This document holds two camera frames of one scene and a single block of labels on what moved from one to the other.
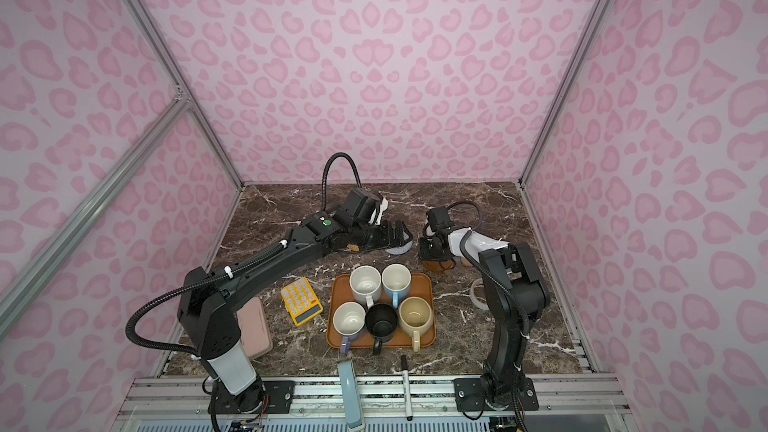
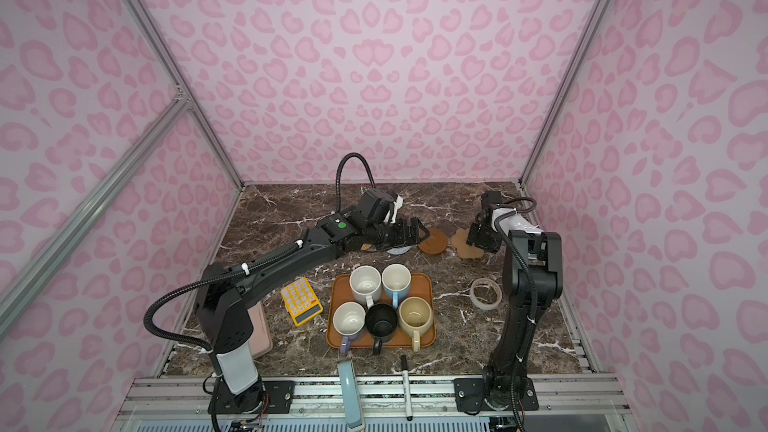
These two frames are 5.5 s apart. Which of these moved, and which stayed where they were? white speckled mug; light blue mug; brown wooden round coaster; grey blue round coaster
Moved: brown wooden round coaster
Stayed: light blue mug; grey blue round coaster; white speckled mug
